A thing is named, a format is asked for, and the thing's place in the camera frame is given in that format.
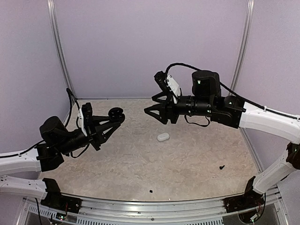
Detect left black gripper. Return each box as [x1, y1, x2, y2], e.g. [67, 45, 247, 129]
[57, 115, 120, 155]

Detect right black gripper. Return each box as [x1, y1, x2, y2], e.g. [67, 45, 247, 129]
[143, 90, 214, 125]

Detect black round charging case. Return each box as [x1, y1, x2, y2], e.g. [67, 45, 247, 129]
[108, 107, 125, 123]

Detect white earbud charging case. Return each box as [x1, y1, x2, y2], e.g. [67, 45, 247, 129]
[157, 133, 170, 142]

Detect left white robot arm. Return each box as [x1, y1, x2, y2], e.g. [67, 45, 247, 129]
[0, 113, 125, 209]

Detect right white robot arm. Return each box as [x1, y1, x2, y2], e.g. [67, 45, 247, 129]
[144, 70, 300, 208]

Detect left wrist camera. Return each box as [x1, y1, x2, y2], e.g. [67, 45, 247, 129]
[78, 102, 93, 137]

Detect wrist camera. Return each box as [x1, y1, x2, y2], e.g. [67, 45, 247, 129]
[78, 102, 93, 137]
[154, 71, 182, 104]

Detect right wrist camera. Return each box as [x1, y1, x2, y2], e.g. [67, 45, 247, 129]
[154, 71, 182, 104]

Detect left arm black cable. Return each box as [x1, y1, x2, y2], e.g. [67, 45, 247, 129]
[18, 88, 82, 157]

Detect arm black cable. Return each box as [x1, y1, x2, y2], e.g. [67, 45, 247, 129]
[18, 88, 82, 157]
[165, 62, 300, 120]

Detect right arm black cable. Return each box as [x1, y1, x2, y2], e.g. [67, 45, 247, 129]
[165, 62, 300, 120]

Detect left aluminium frame post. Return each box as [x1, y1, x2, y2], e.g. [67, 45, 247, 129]
[46, 0, 75, 94]

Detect aluminium frame post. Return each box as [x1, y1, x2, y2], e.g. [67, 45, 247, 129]
[231, 0, 255, 91]
[46, 0, 75, 94]

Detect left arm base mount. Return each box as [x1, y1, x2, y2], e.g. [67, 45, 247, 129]
[40, 195, 82, 214]

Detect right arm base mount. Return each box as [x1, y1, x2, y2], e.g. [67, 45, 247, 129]
[223, 195, 265, 213]

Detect right aluminium frame post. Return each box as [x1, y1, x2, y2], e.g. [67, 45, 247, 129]
[231, 0, 255, 91]

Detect front aluminium rail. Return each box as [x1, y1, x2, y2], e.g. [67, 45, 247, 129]
[22, 186, 285, 225]

